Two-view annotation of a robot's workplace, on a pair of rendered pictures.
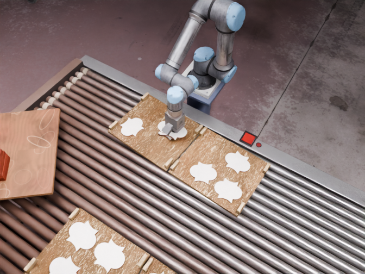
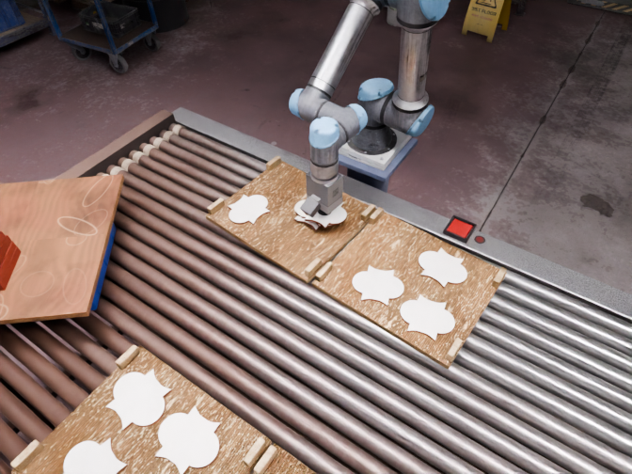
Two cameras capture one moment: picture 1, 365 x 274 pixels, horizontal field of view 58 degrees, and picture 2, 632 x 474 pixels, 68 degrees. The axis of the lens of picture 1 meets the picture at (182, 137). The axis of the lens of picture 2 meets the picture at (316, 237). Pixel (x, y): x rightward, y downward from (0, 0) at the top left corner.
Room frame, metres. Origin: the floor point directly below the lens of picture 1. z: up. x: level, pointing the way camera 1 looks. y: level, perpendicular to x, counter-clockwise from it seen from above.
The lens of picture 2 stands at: (0.07, -0.02, 1.97)
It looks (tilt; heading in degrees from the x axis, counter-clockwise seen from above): 48 degrees down; 5
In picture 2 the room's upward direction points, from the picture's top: 1 degrees counter-clockwise
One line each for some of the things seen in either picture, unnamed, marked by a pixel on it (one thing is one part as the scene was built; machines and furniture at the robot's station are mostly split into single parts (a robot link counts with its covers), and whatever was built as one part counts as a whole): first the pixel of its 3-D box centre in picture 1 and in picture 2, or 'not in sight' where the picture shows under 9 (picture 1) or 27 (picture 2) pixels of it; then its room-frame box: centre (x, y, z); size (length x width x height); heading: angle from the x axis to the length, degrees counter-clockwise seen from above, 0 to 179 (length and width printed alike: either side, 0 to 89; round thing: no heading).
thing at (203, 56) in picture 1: (204, 60); (376, 101); (1.51, -0.11, 1.07); 0.13 x 0.12 x 0.14; 55
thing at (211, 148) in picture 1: (220, 168); (409, 278); (0.85, -0.20, 0.93); 0.41 x 0.35 x 0.02; 57
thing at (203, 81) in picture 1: (201, 73); (371, 127); (1.52, -0.11, 0.96); 0.15 x 0.15 x 0.10
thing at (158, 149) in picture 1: (156, 129); (292, 214); (1.08, 0.15, 0.93); 0.41 x 0.35 x 0.02; 55
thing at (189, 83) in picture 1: (184, 85); (341, 121); (1.15, 0.00, 1.23); 0.11 x 0.11 x 0.08; 55
